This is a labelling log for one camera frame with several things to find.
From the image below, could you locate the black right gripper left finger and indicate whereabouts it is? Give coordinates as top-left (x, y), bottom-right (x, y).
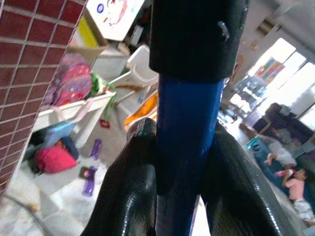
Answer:
top-left (80, 117), bottom-right (158, 236)

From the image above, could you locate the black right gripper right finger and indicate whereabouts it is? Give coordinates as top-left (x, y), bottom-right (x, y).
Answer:
top-left (199, 122), bottom-right (304, 236)

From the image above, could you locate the blue broom handle black grip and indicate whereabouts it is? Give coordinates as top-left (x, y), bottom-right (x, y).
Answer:
top-left (148, 0), bottom-right (250, 236)

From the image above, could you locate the purple toy with dark card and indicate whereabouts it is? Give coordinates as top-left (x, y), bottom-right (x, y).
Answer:
top-left (79, 166), bottom-right (98, 197)

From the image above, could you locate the teal cup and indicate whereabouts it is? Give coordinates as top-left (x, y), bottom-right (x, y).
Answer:
top-left (246, 137), bottom-right (259, 150)

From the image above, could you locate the purple toy piece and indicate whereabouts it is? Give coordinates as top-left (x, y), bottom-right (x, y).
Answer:
top-left (89, 139), bottom-right (103, 161)

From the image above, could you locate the adult in grey shirt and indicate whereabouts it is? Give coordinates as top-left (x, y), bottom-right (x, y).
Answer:
top-left (240, 122), bottom-right (298, 190)

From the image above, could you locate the child in pink shirt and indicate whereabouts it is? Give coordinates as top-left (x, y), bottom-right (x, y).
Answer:
top-left (275, 168), bottom-right (315, 228)

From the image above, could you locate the dark sofa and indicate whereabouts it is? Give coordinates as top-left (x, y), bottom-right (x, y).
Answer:
top-left (253, 102), bottom-right (315, 159)

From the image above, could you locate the light blue bag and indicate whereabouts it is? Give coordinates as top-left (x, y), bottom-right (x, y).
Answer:
top-left (45, 121), bottom-right (77, 148)

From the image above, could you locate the green bag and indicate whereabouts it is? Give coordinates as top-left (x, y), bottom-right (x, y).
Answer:
top-left (90, 72), bottom-right (119, 121)

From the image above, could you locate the white plastic chair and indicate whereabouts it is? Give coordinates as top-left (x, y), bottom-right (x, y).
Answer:
top-left (112, 45), bottom-right (159, 87)

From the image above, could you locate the pink purple backpack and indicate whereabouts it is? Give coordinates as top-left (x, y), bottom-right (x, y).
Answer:
top-left (45, 54), bottom-right (94, 107)

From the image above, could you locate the colourful window poster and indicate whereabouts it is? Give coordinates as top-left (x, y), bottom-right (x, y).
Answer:
top-left (255, 57), bottom-right (285, 82)

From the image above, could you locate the cardboard box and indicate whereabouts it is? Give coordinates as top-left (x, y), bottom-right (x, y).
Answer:
top-left (68, 9), bottom-right (110, 62)

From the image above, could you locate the white board with drawing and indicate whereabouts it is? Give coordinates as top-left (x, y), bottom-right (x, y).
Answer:
top-left (86, 0), bottom-right (146, 42)

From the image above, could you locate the grey floor cable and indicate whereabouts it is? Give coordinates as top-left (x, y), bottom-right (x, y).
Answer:
top-left (0, 194), bottom-right (53, 236)

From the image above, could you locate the wall air vent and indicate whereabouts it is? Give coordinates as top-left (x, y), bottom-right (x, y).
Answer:
top-left (255, 18), bottom-right (276, 35)

